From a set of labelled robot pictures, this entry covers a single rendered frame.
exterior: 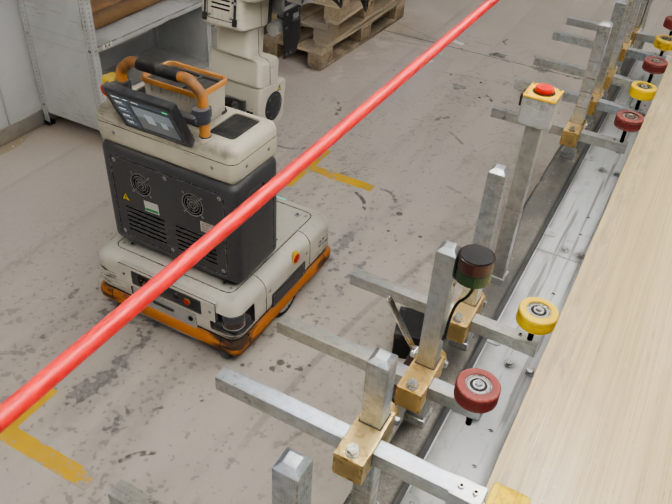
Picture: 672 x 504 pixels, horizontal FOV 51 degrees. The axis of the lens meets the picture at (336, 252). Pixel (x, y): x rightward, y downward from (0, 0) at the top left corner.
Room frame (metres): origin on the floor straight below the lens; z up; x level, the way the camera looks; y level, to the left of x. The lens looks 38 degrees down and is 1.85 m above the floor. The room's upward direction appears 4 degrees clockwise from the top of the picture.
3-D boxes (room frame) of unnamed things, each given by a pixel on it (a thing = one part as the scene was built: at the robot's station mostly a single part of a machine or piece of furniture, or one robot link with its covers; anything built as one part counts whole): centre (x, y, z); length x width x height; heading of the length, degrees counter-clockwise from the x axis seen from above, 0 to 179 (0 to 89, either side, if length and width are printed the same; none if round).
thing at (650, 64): (2.39, -1.08, 0.85); 0.08 x 0.08 x 0.11
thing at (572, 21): (2.93, -1.12, 0.81); 0.43 x 0.03 x 0.04; 64
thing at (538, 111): (1.38, -0.41, 1.18); 0.07 x 0.07 x 0.08; 64
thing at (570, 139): (2.02, -0.73, 0.80); 0.14 x 0.06 x 0.05; 154
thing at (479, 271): (0.90, -0.23, 1.14); 0.06 x 0.06 x 0.02
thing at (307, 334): (0.93, -0.09, 0.84); 0.43 x 0.03 x 0.04; 64
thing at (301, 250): (2.07, 0.44, 0.16); 0.67 x 0.64 x 0.25; 154
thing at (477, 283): (0.90, -0.23, 1.11); 0.06 x 0.06 x 0.02
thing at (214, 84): (1.97, 0.49, 0.87); 0.23 x 0.15 x 0.11; 64
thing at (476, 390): (0.84, -0.27, 0.85); 0.08 x 0.08 x 0.11
